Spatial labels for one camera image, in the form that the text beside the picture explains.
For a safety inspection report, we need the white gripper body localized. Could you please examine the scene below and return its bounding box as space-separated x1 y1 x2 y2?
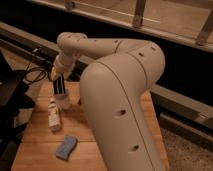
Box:
53 54 75 73

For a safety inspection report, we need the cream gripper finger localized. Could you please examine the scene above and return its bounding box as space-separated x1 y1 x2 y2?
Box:
50 67 60 81
63 72 72 80

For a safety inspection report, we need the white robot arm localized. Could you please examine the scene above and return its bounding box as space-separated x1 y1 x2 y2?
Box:
51 32 165 171

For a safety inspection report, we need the white ceramic cup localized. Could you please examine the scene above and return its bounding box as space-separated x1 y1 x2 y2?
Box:
54 90 71 110

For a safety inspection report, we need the white plastic bottle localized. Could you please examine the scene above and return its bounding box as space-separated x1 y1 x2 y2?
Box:
48 98 61 132

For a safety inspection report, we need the black chair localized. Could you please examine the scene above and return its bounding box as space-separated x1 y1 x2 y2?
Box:
0 49 36 161

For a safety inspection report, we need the black cable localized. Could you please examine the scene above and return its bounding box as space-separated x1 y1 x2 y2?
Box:
23 46 54 84

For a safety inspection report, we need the metal window rail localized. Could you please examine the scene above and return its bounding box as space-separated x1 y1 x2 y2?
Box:
0 22 213 130

